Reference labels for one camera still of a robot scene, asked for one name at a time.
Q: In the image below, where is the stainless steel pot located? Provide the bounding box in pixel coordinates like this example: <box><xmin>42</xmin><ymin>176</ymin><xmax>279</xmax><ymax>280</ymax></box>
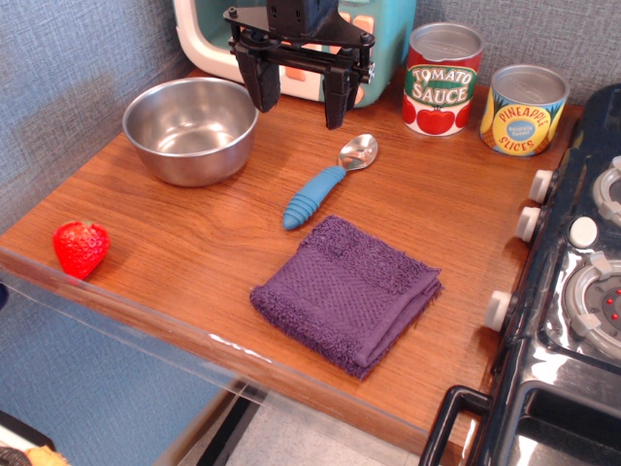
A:
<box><xmin>122</xmin><ymin>78</ymin><xmax>259</xmax><ymax>187</ymax></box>

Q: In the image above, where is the white stove knob middle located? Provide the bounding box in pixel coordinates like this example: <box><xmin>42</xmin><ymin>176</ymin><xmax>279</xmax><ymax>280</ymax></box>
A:
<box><xmin>514</xmin><ymin>207</ymin><xmax>540</xmax><ymax>243</ymax></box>

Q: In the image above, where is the white stove knob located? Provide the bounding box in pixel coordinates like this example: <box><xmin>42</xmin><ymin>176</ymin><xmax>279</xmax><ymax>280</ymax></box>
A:
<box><xmin>484</xmin><ymin>290</ymin><xmax>512</xmax><ymax>332</ymax></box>
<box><xmin>514</xmin><ymin>207</ymin><xmax>540</xmax><ymax>243</ymax></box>
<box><xmin>529</xmin><ymin>170</ymin><xmax>554</xmax><ymax>204</ymax></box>

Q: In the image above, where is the tomato sauce can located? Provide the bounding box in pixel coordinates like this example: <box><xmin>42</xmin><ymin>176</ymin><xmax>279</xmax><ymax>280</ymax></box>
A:
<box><xmin>402</xmin><ymin>22</ymin><xmax>484</xmax><ymax>137</ymax></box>

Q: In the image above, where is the red toy strawberry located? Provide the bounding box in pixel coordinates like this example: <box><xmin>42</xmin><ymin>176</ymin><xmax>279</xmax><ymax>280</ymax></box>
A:
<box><xmin>52</xmin><ymin>221</ymin><xmax>111</xmax><ymax>280</ymax></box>

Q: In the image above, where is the black oven door handle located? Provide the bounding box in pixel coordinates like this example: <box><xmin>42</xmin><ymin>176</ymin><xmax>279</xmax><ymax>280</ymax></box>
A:
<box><xmin>419</xmin><ymin>385</ymin><xmax>492</xmax><ymax>466</ymax></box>

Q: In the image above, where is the purple folded cloth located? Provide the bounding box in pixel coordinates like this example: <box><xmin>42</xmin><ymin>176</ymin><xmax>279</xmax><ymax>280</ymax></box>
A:
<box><xmin>249</xmin><ymin>216</ymin><xmax>442</xmax><ymax>380</ymax></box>

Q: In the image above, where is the white stove knob top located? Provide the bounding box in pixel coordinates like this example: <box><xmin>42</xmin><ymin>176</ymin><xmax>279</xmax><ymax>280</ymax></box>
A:
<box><xmin>529</xmin><ymin>170</ymin><xmax>554</xmax><ymax>204</ymax></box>

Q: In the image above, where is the teal toy microwave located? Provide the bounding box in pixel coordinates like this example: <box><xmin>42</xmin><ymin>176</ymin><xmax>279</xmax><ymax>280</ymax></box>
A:
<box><xmin>173</xmin><ymin>0</ymin><xmax>416</xmax><ymax>108</ymax></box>

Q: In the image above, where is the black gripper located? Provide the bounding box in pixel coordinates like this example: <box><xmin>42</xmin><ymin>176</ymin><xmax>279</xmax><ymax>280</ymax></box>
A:
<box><xmin>223</xmin><ymin>1</ymin><xmax>376</xmax><ymax>130</ymax></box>

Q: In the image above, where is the white stove knob bottom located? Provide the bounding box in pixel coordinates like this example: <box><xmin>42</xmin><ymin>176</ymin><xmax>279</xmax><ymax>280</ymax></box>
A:
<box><xmin>484</xmin><ymin>290</ymin><xmax>512</xmax><ymax>332</ymax></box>

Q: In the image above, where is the blue handled metal spoon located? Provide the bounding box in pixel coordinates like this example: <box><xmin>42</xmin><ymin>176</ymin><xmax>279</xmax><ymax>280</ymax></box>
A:
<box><xmin>282</xmin><ymin>134</ymin><xmax>378</xmax><ymax>230</ymax></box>

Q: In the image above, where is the clear acrylic barrier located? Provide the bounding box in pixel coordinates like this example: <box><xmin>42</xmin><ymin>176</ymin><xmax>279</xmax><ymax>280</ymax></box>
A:
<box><xmin>1</xmin><ymin>252</ymin><xmax>418</xmax><ymax>465</ymax></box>

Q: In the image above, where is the black toy stove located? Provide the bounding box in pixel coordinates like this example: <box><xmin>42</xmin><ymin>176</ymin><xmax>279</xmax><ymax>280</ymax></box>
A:
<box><xmin>419</xmin><ymin>83</ymin><xmax>621</xmax><ymax>466</ymax></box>

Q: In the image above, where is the pineapple slices can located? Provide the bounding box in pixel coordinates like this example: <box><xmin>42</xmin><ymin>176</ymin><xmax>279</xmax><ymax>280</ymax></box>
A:
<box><xmin>479</xmin><ymin>64</ymin><xmax>570</xmax><ymax>157</ymax></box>

